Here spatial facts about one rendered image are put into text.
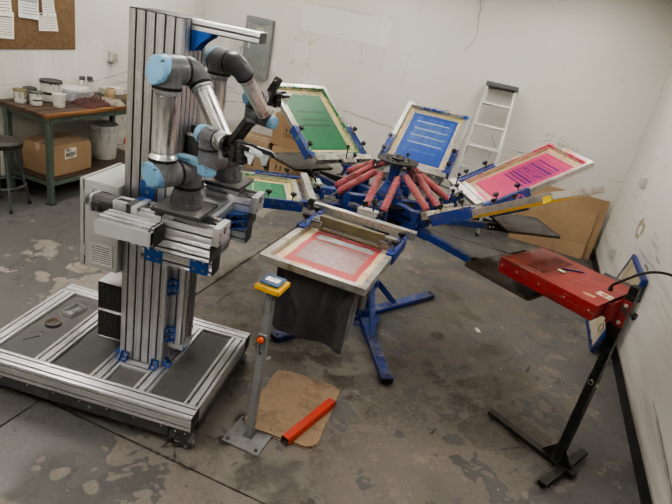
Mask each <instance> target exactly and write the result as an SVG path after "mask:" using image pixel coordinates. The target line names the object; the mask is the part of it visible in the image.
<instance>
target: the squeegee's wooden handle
mask: <svg viewBox="0 0 672 504"><path fill-rule="evenodd" d="M320 222H322V227H321V228H323V227H325V228H328V229H331V230H334V231H338V232H341V233H344V234H347V235H350V236H354V237H357V238H360V239H363V240H366V241H369V242H373V243H376V244H377V246H379V240H381V241H385V236H386V234H384V233H380V232H377V231H374V230H371V229H368V228H364V227H361V226H358V225H355V224H351V223H348V222H345V221H342V220H338V219H335V218H332V217H329V216H325V215H321V216H320Z"/></svg>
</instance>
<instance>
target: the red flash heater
mask: <svg viewBox="0 0 672 504"><path fill-rule="evenodd" d="M562 268H565V269H570V270H576V271H581V272H585V273H580V272H574V271H569V270H564V271H566V273H561V272H559V271H558V269H562ZM498 271H499V272H500V273H502V274H504V275H506V276H508V277H510V278H511V279H513V280H515V281H517V282H519V283H521V284H523V285H524V286H526V287H528V288H530V289H532V290H534V291H535V292H537V293H539V294H541V295H543V296H545V297H547V298H548V299H550V300H552V301H554V302H556V303H558V304H560V305H561V306H563V307H565V308H567V309H569V310H571V311H572V312H574V313H576V314H578V315H580V316H582V317H584V318H585V319H587V320H589V321H591V320H593V319H596V318H598V317H600V316H603V317H605V318H607V320H606V322H605V323H608V322H610V321H612V320H614V318H615V316H616V314H617V311H618V309H619V307H620V305H621V303H622V301H623V300H622V299H624V298H625V295H626V294H627V293H628V291H629V289H630V288H629V287H627V286H625V285H623V284H621V283H619V284H617V285H614V286H613V291H612V292H611V291H608V287H609V286H610V285H611V284H612V283H615V282H617V281H615V280H613V279H610V278H608V277H606V276H604V275H602V274H600V273H598V272H596V271H593V270H591V269H589V268H587V267H585V266H583V265H581V264H579V263H577V262H574V261H572V260H570V259H568V258H566V257H564V256H562V255H560V254H557V253H555V252H553V251H551V250H549V249H547V248H545V247H541V248H536V249H532V250H528V251H524V252H519V253H515V254H511V255H507V256H502V257H501V258H500V261H499V268H498Z"/></svg>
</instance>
